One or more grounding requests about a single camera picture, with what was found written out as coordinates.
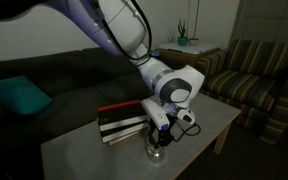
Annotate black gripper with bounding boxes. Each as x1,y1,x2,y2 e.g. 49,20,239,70
147,112,175,147

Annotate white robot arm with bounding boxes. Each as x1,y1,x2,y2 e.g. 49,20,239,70
0,0,205,147

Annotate small white plant pot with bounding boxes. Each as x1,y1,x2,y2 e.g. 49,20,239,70
189,38,199,46

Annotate striped armchair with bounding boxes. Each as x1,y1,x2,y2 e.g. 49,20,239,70
195,39,288,144

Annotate middle black book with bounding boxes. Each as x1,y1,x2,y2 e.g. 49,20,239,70
99,121,148,143

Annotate grey coffee table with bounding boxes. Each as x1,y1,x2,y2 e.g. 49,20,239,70
41,94,240,180

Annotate silver candle tin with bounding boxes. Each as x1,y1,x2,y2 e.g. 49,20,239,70
146,144,165,161

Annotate wooden side table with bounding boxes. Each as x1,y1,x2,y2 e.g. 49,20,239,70
157,47,221,89

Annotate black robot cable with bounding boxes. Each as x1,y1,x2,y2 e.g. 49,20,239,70
170,121,202,143

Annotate teal plant pot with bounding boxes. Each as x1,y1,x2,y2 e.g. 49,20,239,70
177,37,188,46

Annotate teal cushion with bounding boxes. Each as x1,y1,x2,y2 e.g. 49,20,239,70
0,75,53,115

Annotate black book with orange spine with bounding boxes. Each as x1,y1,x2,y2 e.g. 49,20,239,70
97,100,148,131

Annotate dark grey fabric sofa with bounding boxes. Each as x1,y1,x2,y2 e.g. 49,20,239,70
0,48,152,180

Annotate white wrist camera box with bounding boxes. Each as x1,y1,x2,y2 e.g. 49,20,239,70
141,99,170,131

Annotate window blinds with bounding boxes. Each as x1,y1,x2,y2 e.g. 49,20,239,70
231,0,288,43

